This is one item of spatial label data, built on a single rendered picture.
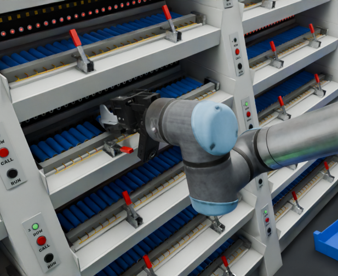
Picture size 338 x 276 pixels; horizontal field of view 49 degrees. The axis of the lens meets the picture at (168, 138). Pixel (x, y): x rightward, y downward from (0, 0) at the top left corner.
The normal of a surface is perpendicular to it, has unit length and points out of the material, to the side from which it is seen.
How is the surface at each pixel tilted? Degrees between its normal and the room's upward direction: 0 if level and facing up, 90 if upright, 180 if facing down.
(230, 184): 92
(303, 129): 59
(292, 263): 0
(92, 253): 22
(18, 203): 90
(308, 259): 0
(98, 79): 112
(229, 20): 90
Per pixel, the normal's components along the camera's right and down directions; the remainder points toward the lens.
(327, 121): -0.82, -0.15
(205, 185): -0.29, 0.39
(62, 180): 0.03, -0.81
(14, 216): 0.66, 0.10
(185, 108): -0.50, -0.65
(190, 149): -0.51, 0.39
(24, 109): 0.70, 0.43
